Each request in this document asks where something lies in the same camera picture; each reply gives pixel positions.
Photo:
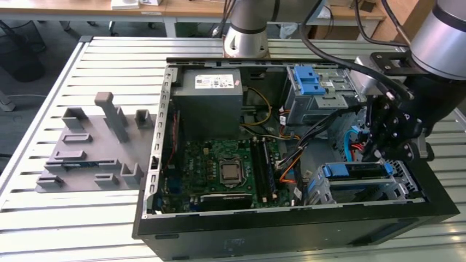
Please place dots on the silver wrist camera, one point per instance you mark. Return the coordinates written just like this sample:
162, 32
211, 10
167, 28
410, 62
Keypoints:
369, 79

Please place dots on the grey metal drive cage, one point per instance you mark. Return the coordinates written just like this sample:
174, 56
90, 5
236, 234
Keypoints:
309, 109

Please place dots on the black graphics card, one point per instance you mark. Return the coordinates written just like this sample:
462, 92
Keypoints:
226, 200

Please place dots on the hard disk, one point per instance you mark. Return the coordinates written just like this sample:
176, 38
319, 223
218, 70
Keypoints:
337, 170

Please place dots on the blue RAM stick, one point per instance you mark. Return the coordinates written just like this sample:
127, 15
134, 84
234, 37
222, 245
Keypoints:
80, 164
269, 174

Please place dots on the white box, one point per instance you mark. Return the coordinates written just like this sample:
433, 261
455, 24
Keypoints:
151, 2
126, 4

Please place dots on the brown cardboard box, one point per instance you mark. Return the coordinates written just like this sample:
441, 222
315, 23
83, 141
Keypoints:
335, 32

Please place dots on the brown wooden panel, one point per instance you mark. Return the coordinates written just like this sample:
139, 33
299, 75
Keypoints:
422, 13

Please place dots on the grey power supply unit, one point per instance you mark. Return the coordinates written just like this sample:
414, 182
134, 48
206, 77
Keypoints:
207, 114

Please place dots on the black mesh waste bin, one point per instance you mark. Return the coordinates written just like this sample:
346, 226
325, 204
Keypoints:
21, 54

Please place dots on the wooden desk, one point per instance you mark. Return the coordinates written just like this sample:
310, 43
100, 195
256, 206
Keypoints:
72, 12

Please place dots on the silver CPU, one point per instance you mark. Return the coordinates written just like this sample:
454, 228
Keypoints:
231, 172

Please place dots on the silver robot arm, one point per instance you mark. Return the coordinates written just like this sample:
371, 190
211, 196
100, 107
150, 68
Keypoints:
247, 16

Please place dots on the green motherboard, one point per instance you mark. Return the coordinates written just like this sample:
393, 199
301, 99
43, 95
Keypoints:
203, 163

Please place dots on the black open PC case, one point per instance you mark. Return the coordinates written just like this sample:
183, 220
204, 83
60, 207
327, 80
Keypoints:
291, 232

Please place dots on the blue plastic drive latch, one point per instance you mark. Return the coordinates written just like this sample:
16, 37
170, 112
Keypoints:
306, 79

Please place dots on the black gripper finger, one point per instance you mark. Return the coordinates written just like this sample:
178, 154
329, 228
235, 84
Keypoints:
401, 152

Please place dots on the grey metal disk bay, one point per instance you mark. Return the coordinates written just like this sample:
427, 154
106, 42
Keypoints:
361, 182

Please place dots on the CPU socket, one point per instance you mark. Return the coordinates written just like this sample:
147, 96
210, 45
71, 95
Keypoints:
232, 159

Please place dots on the grey plastic parts rack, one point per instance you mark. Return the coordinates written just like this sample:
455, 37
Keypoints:
98, 147

